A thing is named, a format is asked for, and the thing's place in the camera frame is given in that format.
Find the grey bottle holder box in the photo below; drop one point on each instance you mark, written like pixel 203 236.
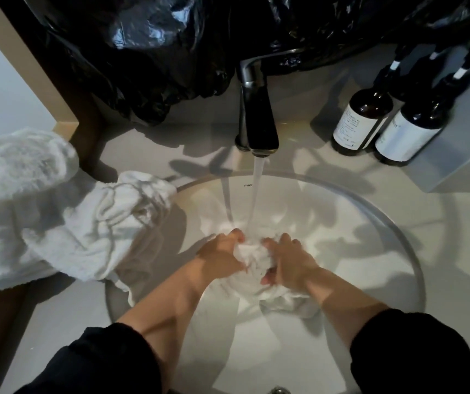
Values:
pixel 461 135

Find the chrome sink faucet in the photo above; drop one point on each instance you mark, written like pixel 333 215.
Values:
pixel 257 114

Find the dark pump bottle white label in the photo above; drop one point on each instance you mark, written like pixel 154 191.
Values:
pixel 362 118
pixel 413 129

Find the person's right hand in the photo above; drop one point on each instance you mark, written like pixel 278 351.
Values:
pixel 293 262

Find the white wet cloth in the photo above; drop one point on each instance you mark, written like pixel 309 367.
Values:
pixel 259 279

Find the person's left fingers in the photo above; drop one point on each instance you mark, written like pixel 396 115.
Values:
pixel 235 237

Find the black plastic bag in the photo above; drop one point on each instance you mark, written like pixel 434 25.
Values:
pixel 202 45

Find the large white towel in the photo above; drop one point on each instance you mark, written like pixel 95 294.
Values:
pixel 50 209

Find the person's right thumb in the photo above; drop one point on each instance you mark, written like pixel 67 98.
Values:
pixel 268 276

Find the chrome sink drain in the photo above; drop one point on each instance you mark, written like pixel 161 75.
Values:
pixel 279 390

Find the person's right forearm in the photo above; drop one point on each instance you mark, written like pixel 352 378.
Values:
pixel 344 305

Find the beige wooden frame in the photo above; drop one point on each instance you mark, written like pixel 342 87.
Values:
pixel 25 69

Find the person's left hand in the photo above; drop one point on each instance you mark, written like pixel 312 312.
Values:
pixel 220 256

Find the white round sink basin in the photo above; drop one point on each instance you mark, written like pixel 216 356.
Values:
pixel 276 283

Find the person's left forearm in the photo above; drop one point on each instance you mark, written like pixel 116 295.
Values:
pixel 169 311

